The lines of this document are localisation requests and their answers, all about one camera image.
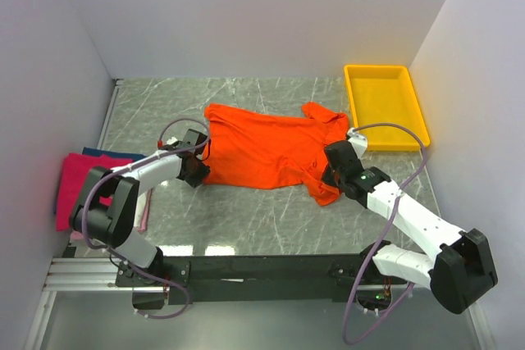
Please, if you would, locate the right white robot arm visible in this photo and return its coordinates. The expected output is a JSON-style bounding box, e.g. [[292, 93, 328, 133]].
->
[[323, 140, 498, 314]]

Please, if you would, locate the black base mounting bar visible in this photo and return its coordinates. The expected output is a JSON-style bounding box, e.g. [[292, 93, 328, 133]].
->
[[115, 254, 411, 307]]

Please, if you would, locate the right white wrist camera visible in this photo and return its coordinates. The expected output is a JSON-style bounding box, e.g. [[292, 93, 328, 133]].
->
[[346, 128, 368, 159]]

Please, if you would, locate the orange t shirt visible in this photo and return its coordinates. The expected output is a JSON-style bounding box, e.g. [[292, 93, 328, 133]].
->
[[204, 102, 349, 207]]

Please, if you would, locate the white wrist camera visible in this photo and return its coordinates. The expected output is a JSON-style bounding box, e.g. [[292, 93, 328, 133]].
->
[[157, 137, 179, 151], [346, 128, 368, 159]]

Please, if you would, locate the folded navy t shirt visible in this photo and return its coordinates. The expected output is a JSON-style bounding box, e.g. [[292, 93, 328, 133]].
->
[[82, 147, 145, 161]]

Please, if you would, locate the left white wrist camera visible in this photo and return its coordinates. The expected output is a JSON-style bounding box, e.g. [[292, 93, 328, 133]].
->
[[157, 137, 179, 151]]

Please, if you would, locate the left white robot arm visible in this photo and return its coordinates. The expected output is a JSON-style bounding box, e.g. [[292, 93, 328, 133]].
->
[[69, 129, 210, 286]]

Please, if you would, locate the folded magenta t shirt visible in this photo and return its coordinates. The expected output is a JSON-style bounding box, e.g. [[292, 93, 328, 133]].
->
[[55, 153, 133, 232]]

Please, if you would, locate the yellow plastic tray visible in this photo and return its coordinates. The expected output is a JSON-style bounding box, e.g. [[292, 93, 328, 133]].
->
[[344, 65, 431, 152]]

